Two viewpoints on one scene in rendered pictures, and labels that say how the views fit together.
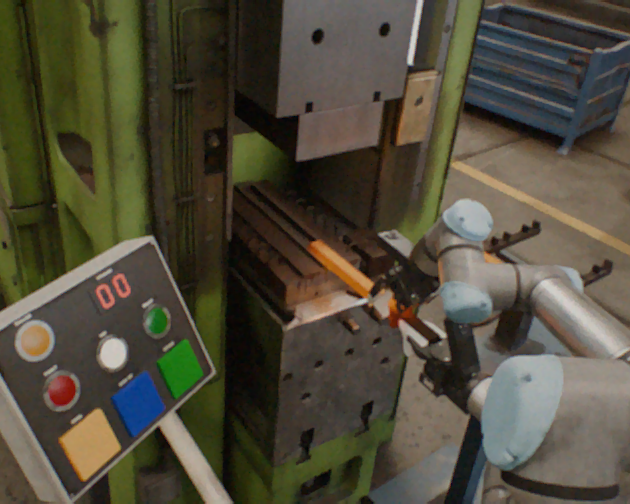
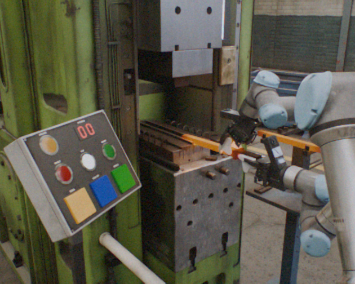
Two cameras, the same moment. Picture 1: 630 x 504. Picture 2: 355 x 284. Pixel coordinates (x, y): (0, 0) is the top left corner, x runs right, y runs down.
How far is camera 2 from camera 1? 43 cm
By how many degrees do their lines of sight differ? 15
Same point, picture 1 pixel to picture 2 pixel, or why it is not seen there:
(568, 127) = not seen: hidden behind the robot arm
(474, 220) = (270, 77)
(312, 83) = (177, 34)
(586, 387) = (344, 75)
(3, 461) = not seen: outside the picture
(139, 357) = (101, 167)
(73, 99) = (51, 74)
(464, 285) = (271, 104)
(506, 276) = (291, 99)
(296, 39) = (167, 10)
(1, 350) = (32, 145)
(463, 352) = (276, 155)
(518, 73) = not seen: hidden behind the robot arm
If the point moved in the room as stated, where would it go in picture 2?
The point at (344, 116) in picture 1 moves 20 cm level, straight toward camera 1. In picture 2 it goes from (194, 54) to (196, 61)
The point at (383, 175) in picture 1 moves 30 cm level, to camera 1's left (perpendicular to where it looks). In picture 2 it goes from (216, 103) to (151, 103)
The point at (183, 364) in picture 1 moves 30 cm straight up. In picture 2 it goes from (124, 176) to (120, 79)
